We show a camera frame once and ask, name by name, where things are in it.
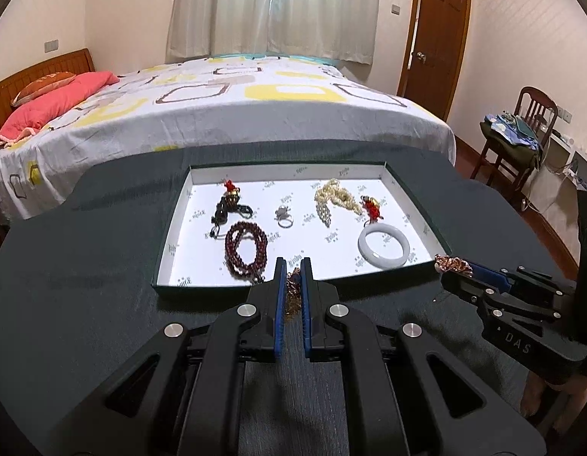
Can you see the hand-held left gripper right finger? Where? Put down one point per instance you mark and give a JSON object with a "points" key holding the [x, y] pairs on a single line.
{"points": [[307, 313]]}

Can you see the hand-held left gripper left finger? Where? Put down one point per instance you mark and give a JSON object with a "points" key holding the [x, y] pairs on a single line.
{"points": [[278, 313]]}

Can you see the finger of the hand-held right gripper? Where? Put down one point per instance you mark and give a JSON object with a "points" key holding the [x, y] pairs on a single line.
{"points": [[464, 287], [488, 275]]}

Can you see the red and gold pendant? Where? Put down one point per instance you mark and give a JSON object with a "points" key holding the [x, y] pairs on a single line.
{"points": [[372, 209]]}

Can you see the gold turtle pendant red tassel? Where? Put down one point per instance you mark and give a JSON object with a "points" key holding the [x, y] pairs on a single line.
{"points": [[232, 194]]}

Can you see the green tray with white lining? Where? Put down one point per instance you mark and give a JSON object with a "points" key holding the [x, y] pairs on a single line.
{"points": [[298, 185]]}

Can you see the white jade bangle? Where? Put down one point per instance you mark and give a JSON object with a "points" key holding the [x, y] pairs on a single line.
{"points": [[363, 247]]}

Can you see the white desk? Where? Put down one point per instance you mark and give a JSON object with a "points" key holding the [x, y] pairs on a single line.
{"points": [[555, 190]]}

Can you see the pile of clothes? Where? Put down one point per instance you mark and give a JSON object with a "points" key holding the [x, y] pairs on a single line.
{"points": [[512, 137]]}

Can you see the wooden chair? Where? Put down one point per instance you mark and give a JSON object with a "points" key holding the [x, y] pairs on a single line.
{"points": [[536, 102]]}

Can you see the bed with patterned sheet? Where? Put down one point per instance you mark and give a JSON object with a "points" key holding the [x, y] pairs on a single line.
{"points": [[274, 114]]}

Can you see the wooden door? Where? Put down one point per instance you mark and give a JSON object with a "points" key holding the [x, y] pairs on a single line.
{"points": [[441, 33]]}

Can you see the white curtain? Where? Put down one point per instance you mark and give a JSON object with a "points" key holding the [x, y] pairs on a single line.
{"points": [[274, 9]]}

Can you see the pink pillow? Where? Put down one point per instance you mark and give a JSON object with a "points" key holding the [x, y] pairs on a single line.
{"points": [[46, 109]]}

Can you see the orange brown pillow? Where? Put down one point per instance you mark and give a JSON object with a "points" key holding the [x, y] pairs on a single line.
{"points": [[41, 88]]}

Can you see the wooden headboard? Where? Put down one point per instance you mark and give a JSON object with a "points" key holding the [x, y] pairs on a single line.
{"points": [[18, 80]]}

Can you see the grey wall socket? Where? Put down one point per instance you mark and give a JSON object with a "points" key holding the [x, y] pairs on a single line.
{"points": [[51, 46]]}

